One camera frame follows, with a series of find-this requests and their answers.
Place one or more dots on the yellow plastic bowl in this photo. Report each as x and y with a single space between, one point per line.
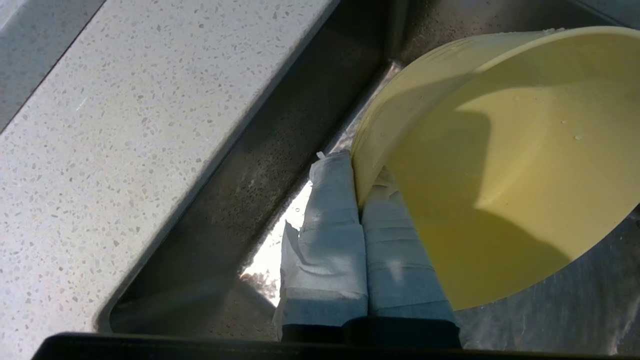
500 175

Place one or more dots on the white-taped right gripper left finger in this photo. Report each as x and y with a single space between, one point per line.
330 250

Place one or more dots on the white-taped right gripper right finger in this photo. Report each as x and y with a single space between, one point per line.
400 270

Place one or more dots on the stainless steel sink basin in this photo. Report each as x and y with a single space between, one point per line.
280 165

